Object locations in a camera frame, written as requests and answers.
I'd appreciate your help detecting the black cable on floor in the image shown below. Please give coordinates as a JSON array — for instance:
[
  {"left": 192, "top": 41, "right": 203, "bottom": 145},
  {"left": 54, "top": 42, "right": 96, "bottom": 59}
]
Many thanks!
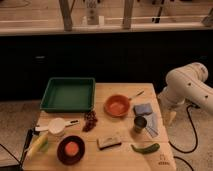
[{"left": 168, "top": 104, "right": 199, "bottom": 171}]

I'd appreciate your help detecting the metal spoon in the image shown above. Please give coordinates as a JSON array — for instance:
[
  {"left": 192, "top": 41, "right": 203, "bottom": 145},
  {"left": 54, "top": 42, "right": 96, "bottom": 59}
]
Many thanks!
[{"left": 128, "top": 91, "right": 144, "bottom": 101}]

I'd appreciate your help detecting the orange bowl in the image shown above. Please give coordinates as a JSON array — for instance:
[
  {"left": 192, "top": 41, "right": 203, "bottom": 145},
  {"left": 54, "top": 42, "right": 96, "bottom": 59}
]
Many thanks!
[{"left": 104, "top": 94, "right": 130, "bottom": 117}]

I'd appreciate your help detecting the white measuring cup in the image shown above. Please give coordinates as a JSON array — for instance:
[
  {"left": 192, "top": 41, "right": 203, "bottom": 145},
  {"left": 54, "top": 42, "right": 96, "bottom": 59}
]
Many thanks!
[{"left": 35, "top": 118, "right": 79, "bottom": 136}]

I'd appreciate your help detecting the metal cup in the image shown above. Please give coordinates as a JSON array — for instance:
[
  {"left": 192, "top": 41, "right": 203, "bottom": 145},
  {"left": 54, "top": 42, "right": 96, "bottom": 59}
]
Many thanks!
[{"left": 133, "top": 116, "right": 147, "bottom": 133}]

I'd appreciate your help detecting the green plastic tray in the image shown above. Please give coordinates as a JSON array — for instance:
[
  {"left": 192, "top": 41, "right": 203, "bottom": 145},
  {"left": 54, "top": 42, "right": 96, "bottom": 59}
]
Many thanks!
[{"left": 40, "top": 77, "right": 95, "bottom": 113}]

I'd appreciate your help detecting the green chili pepper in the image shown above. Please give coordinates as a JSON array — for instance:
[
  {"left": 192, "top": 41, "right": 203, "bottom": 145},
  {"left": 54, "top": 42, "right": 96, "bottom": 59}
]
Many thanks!
[{"left": 132, "top": 143, "right": 160, "bottom": 154}]

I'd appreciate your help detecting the dark plate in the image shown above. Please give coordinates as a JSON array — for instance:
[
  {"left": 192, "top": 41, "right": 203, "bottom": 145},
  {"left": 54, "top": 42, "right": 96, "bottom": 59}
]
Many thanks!
[{"left": 57, "top": 136, "right": 85, "bottom": 165}]

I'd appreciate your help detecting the orange round fruit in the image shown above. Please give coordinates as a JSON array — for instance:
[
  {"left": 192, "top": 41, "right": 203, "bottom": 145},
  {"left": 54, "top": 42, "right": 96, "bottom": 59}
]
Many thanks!
[{"left": 65, "top": 142, "right": 79, "bottom": 156}]

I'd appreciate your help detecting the yellow corn cob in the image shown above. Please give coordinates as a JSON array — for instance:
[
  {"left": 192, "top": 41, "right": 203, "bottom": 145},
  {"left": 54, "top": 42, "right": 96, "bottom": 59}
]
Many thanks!
[{"left": 27, "top": 134, "right": 48, "bottom": 157}]

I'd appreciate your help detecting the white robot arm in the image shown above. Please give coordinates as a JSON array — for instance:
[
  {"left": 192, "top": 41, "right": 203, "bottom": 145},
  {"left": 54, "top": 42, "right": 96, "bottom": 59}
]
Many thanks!
[{"left": 157, "top": 62, "right": 213, "bottom": 126}]

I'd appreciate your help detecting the bunch of dark grapes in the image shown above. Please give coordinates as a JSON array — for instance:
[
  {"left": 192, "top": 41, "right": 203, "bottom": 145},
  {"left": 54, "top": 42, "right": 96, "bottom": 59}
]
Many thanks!
[{"left": 82, "top": 111, "right": 98, "bottom": 132}]

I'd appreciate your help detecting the blue striped cloth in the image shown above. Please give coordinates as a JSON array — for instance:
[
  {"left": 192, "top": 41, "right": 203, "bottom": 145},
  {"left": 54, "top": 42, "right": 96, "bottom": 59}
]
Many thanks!
[{"left": 145, "top": 113, "right": 158, "bottom": 138}]

